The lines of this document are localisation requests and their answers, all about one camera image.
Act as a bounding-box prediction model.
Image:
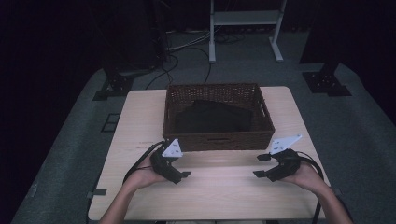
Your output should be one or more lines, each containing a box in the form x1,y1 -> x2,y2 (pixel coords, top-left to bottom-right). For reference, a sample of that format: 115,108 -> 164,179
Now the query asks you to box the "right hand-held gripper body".
266,133 -> 303,183

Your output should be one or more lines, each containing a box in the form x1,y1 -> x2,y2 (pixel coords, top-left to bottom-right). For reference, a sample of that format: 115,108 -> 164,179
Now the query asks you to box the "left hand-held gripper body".
149,138 -> 185,185

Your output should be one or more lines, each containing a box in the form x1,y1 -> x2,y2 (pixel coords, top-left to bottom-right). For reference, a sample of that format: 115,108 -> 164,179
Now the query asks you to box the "brown wicker basket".
162,82 -> 276,153

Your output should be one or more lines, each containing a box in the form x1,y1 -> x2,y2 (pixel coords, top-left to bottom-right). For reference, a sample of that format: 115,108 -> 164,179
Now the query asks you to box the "black cloth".
174,99 -> 254,134

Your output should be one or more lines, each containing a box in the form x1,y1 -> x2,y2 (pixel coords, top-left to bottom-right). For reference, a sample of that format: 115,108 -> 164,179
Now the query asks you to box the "person's left hand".
128,162 -> 170,191

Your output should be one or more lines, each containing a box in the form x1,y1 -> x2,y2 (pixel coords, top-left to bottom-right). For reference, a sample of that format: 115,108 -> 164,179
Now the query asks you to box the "person's right hand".
281,161 -> 329,193

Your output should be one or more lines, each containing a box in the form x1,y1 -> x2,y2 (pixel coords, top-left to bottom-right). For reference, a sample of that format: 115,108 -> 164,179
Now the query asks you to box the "black stand base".
92,70 -> 135,102
302,61 -> 353,98

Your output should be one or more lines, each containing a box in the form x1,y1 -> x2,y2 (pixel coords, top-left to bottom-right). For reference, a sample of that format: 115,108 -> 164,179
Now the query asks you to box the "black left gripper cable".
122,141 -> 165,185

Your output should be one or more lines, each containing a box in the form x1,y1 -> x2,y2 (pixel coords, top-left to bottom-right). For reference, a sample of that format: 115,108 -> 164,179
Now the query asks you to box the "black floor frame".
100,113 -> 121,133

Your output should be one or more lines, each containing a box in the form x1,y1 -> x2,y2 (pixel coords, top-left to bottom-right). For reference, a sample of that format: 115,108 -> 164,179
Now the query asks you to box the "dark table edge bracket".
86,189 -> 107,200

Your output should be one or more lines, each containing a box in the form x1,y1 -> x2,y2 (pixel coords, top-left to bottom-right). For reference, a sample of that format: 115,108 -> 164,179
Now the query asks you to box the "black floor cable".
168,46 -> 213,85
145,54 -> 180,91

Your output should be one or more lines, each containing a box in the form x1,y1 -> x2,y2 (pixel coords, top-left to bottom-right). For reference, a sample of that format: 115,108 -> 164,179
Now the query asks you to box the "white floor cable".
167,30 -> 213,53

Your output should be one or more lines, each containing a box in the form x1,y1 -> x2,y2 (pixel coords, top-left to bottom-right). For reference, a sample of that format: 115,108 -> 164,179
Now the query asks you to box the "white metal stand frame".
208,0 -> 288,64

